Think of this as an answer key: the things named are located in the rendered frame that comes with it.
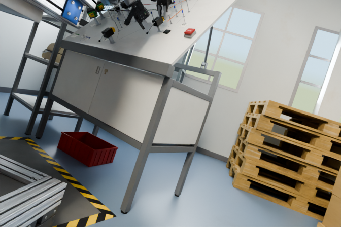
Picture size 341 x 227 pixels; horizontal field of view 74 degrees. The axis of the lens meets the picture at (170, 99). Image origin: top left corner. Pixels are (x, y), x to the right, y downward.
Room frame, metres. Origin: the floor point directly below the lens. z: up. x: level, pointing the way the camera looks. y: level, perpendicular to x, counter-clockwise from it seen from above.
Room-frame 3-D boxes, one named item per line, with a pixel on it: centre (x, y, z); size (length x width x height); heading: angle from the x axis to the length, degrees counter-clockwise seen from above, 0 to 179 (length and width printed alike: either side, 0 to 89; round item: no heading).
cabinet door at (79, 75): (1.75, 0.74, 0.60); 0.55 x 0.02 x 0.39; 54
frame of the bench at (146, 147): (1.82, 0.34, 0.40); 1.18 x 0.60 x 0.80; 54
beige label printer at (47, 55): (2.17, 1.10, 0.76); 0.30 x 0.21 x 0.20; 148
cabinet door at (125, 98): (1.42, 0.29, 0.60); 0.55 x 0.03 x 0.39; 54
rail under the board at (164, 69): (1.57, 0.53, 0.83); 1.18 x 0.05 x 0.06; 54
